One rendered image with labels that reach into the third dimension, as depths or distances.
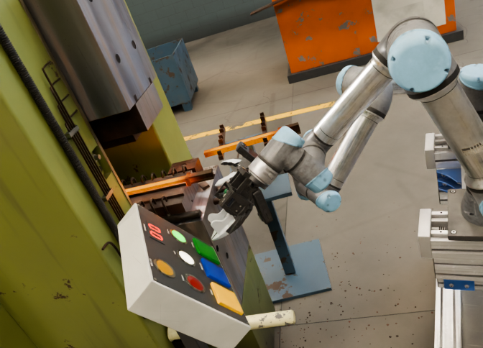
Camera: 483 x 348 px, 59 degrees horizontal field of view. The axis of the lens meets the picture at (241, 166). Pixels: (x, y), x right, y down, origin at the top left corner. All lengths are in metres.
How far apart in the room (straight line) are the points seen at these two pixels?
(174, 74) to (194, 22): 4.22
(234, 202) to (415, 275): 1.44
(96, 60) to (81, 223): 0.45
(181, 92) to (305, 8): 1.73
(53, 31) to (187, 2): 8.07
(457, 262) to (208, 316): 0.82
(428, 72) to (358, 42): 4.13
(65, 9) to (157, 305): 0.81
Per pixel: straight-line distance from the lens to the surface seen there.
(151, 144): 1.83
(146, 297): 0.90
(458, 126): 1.05
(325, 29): 5.00
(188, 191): 1.59
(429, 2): 5.11
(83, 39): 1.29
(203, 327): 0.98
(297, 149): 1.11
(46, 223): 1.29
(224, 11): 9.21
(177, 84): 5.28
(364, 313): 2.24
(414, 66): 0.95
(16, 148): 1.19
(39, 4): 1.32
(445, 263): 1.50
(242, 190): 1.12
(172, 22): 9.50
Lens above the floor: 1.72
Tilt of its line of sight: 28 degrees down
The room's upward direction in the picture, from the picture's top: 20 degrees counter-clockwise
